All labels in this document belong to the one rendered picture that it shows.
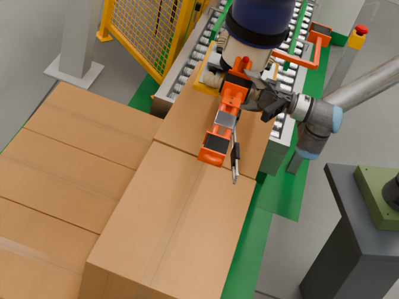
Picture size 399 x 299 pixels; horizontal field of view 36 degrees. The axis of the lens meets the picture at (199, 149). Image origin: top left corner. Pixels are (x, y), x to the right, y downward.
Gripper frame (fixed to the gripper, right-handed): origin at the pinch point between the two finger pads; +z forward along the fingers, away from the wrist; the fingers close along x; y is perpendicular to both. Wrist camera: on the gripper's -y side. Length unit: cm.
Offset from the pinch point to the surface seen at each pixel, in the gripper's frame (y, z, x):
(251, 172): -3.7, -15.8, -30.0
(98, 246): -58, 23, -30
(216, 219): -31.7, -8.0, -30.0
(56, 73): 133, 106, -123
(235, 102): -9.9, -1.0, 1.4
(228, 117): -19.1, -0.3, 1.5
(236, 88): -2.9, 0.0, 2.0
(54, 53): 154, 116, -125
